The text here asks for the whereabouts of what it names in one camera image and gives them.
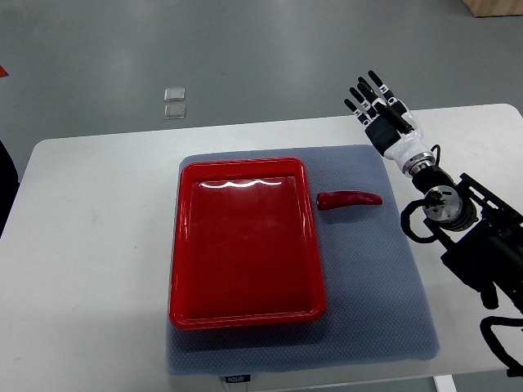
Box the grey mesh mat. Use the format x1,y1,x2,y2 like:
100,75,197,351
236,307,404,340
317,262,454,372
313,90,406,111
167,145,440,376

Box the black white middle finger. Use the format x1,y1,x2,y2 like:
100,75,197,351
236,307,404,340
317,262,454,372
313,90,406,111
357,77,387,106

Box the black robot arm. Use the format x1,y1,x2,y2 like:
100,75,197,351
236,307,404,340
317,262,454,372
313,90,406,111
344,71,522,310

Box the metal floor plate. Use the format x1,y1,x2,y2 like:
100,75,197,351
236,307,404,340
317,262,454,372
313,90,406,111
164,103,186,119
163,87,186,102

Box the dark object at left edge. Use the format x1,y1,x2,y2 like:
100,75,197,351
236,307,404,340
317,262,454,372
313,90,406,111
0,142,20,233

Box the black looped cable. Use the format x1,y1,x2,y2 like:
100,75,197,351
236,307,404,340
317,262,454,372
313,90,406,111
400,198,440,244

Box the wooden box corner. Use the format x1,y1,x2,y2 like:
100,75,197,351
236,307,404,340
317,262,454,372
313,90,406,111
463,0,523,17

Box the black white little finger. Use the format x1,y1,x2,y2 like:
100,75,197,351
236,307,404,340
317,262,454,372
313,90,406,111
344,98,371,126

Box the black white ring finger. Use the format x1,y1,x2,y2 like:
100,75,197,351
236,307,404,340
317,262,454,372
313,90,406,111
349,87,378,118

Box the white table leg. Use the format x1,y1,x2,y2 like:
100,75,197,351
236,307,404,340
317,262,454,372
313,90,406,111
432,375,457,392

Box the upper metal floor plate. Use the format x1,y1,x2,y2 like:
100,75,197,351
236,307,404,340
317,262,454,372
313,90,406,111
163,87,186,102

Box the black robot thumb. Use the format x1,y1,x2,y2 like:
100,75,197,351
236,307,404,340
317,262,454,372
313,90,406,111
378,98,412,133

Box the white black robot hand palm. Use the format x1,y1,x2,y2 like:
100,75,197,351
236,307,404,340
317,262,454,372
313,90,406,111
364,107,434,177

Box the lower metal floor plate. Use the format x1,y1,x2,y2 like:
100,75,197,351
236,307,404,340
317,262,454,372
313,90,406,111
164,103,186,119

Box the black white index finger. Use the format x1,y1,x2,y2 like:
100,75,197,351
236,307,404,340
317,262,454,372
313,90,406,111
368,70,399,106

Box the red pepper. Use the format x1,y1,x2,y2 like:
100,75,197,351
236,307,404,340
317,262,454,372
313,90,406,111
315,191,383,211

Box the red floor marker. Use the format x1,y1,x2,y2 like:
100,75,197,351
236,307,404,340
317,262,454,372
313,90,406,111
0,65,9,78

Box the red plastic tray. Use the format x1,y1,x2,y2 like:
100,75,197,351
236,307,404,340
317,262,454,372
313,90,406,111
168,158,326,331

